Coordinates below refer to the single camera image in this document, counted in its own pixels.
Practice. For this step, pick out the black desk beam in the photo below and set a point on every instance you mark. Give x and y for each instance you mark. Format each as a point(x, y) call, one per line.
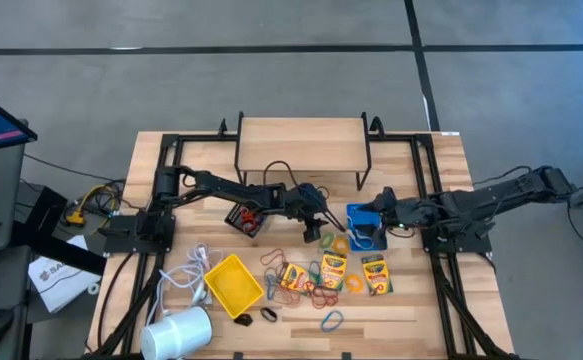
point(61, 250)

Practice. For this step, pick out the white cardboard box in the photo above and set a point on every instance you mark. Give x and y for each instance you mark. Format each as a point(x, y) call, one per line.
point(61, 290)

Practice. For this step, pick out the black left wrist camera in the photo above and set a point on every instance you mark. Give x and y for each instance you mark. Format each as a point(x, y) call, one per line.
point(311, 192)

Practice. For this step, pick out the green rubber band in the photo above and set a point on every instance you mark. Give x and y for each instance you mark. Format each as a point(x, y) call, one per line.
point(320, 242)

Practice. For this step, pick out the teal rubber band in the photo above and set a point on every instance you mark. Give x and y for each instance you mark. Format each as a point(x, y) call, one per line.
point(309, 274)

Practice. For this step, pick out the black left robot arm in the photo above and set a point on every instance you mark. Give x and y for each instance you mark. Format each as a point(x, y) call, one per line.
point(221, 187)

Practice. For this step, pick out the orange rubber band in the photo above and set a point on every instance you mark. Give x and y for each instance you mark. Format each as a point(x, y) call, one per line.
point(335, 246)
point(347, 284)

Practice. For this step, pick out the black aluminium rig frame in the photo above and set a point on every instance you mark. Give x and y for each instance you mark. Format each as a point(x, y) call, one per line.
point(206, 138)

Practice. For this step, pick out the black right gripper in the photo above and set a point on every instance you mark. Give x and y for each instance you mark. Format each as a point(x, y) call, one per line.
point(403, 212)

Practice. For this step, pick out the grey blue rubber band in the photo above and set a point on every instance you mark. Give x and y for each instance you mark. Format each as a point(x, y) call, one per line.
point(269, 292)

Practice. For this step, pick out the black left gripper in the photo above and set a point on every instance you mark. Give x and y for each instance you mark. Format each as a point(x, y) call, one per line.
point(296, 207)

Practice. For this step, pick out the black box on floor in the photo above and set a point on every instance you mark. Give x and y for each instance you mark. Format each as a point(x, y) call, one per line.
point(41, 210)

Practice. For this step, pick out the wooden shelf riser black frame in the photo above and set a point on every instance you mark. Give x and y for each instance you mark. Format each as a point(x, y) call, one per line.
point(301, 145)

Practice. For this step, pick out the red rubber band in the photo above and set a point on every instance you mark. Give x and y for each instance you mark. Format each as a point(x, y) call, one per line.
point(256, 227)
point(245, 216)

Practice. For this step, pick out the dark red rubber bands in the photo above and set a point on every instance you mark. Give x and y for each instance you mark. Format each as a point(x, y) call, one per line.
point(325, 302)

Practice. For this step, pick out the yellow plastic basket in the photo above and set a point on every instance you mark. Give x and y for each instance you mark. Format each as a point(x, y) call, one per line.
point(233, 286)

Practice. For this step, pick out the white cylindrical projector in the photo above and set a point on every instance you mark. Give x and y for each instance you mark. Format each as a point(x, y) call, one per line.
point(176, 332)

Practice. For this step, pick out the black mesh basket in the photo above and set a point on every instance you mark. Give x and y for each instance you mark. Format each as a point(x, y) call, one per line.
point(233, 220)

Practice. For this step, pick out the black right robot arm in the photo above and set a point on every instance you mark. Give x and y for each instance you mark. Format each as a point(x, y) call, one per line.
point(501, 197)

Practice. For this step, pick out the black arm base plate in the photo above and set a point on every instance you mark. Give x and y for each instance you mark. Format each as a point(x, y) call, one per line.
point(121, 240)
point(471, 245)

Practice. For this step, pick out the yellow green crayon box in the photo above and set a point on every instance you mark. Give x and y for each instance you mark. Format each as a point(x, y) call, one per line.
point(333, 271)
point(377, 275)
point(293, 277)

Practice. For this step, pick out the blue plastic basket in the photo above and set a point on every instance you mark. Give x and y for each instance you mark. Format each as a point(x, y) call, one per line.
point(377, 245)

